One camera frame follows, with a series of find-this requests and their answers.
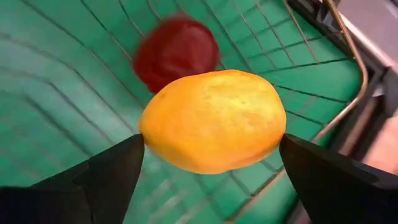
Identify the dark red apple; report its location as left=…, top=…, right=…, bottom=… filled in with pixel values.
left=132, top=15, right=221, bottom=94

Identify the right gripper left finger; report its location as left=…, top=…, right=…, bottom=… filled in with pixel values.
left=0, top=133, right=146, bottom=224

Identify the bronze wire basket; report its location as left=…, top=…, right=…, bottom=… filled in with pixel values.
left=0, top=0, right=370, bottom=224

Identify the yellow mango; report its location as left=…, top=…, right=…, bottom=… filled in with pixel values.
left=139, top=68, right=287, bottom=175

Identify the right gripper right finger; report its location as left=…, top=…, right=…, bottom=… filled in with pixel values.
left=279, top=133, right=398, bottom=224

